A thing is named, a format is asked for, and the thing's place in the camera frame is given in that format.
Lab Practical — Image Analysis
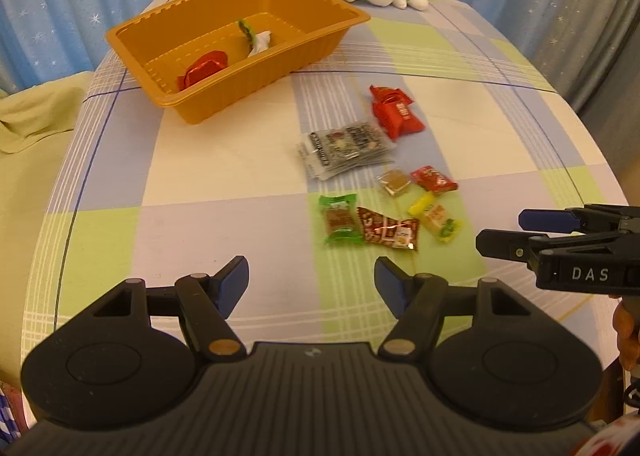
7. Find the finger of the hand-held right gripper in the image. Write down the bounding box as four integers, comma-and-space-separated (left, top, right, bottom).
518, 203, 640, 238
475, 228, 632, 267

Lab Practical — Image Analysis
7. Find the red foil candy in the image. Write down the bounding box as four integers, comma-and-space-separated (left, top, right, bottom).
177, 50, 229, 90

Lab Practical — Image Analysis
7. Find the large red snack packet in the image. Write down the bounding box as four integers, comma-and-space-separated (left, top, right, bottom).
372, 98, 427, 142

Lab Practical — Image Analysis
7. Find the light green blanket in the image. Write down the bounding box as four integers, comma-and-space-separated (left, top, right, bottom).
0, 70, 96, 387

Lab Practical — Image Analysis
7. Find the blue checked cloth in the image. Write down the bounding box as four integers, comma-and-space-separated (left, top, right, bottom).
0, 370, 32, 448

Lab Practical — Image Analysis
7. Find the gold plastic tray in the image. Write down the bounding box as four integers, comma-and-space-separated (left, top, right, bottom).
105, 0, 372, 126

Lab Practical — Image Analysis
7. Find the small red snack packet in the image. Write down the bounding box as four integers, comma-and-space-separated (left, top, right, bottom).
369, 85, 414, 108

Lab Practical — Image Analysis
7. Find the yellow snack packet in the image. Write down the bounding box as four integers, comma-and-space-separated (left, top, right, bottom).
407, 192, 464, 244

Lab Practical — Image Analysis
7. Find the red brown printed snack packet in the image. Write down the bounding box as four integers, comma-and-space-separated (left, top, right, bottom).
356, 206, 421, 252

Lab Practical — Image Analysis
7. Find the person's right hand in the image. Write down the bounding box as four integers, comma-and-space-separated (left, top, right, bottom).
612, 305, 640, 373

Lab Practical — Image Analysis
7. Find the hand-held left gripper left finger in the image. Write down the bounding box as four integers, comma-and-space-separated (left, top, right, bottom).
91, 256, 250, 362

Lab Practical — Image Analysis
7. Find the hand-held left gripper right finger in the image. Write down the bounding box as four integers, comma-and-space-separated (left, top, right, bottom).
374, 256, 537, 362

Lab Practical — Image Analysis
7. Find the red candy packet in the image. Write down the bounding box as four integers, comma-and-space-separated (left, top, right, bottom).
410, 165, 459, 195

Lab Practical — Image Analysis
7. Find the white green snack packet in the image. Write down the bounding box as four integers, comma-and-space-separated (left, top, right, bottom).
236, 18, 274, 58

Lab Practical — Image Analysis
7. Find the red white printed cloth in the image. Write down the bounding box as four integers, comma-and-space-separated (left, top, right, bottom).
574, 410, 640, 456

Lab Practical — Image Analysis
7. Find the grey printed snack packet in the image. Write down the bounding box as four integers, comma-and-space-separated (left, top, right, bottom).
305, 143, 398, 182
298, 121, 388, 168

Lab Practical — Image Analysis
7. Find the clear brown candy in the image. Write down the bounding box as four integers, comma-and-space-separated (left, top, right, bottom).
377, 168, 414, 200

